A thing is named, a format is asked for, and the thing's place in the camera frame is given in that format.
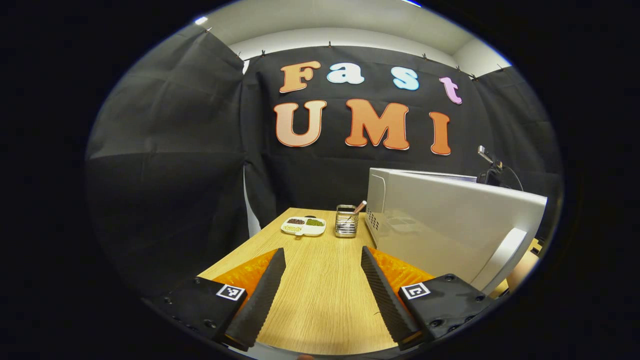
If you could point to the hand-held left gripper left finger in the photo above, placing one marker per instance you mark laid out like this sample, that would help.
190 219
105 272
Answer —
260 300

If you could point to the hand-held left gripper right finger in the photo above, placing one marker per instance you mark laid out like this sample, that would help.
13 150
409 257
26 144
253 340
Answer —
387 300

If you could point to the white microwave oven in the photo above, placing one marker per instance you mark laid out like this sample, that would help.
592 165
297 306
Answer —
450 225

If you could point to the white divided seasoning dish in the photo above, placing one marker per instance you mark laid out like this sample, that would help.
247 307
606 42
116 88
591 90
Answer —
302 227

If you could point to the black backdrop cloth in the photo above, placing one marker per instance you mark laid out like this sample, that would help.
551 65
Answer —
165 175

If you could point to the ceiling strip light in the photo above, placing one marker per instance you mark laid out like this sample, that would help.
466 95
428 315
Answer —
201 20
411 2

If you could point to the row of black cloth clips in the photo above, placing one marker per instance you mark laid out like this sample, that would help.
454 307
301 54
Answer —
329 44

